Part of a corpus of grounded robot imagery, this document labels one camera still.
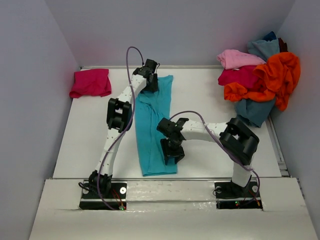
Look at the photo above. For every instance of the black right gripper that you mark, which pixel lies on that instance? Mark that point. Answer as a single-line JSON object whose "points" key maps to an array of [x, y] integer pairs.
{"points": [[179, 153]]}

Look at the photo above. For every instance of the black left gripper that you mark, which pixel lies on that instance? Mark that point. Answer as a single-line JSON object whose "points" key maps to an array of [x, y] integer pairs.
{"points": [[153, 87]]}

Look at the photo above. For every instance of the turquoise t-shirt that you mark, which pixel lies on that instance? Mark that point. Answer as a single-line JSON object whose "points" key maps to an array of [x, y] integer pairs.
{"points": [[150, 109]]}

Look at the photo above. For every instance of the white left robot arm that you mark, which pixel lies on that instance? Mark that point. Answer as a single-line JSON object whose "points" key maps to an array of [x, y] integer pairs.
{"points": [[119, 118]]}

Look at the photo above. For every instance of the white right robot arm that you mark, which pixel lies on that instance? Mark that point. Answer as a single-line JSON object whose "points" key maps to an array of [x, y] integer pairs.
{"points": [[234, 137]]}

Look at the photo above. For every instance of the folded magenta t-shirt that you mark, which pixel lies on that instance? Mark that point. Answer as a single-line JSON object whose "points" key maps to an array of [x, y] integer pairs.
{"points": [[91, 82]]}

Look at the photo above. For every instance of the pink t-shirt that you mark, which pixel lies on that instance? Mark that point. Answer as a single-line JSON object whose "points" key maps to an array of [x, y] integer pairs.
{"points": [[234, 59]]}

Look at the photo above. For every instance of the slate blue t-shirt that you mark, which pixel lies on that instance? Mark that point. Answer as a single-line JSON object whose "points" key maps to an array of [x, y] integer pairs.
{"points": [[253, 113]]}

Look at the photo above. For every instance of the magenta t-shirt in pile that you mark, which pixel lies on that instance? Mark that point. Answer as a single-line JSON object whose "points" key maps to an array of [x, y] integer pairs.
{"points": [[243, 76]]}

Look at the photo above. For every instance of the grey-blue t-shirt at back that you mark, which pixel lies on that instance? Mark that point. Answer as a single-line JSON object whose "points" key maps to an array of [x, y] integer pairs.
{"points": [[263, 49]]}

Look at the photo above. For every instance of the orange t-shirt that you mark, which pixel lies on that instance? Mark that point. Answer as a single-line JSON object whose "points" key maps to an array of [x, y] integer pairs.
{"points": [[278, 78]]}

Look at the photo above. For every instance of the dark blue t-shirt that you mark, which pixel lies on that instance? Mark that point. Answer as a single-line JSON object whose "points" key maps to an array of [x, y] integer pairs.
{"points": [[270, 37]]}

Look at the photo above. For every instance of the maroon t-shirt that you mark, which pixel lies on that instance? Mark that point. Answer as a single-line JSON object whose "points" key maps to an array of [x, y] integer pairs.
{"points": [[283, 47]]}

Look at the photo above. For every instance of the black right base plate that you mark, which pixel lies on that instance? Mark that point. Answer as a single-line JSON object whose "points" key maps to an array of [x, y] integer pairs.
{"points": [[230, 196]]}

